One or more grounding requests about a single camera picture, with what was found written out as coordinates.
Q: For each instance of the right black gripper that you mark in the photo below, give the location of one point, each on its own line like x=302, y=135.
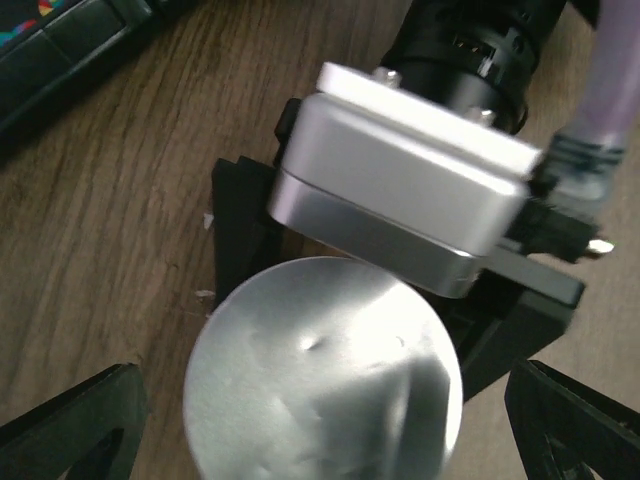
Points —
x=516, y=306

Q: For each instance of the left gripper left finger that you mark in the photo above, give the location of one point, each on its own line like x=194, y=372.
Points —
x=91, y=431

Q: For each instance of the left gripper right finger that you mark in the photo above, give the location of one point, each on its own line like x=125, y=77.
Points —
x=564, y=429

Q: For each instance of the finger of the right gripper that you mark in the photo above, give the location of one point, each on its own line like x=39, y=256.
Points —
x=246, y=239

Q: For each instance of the white round lid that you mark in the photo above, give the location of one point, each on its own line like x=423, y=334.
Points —
x=323, y=368

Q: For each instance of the black three-compartment candy bin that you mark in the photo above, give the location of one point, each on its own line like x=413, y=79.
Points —
x=52, y=52

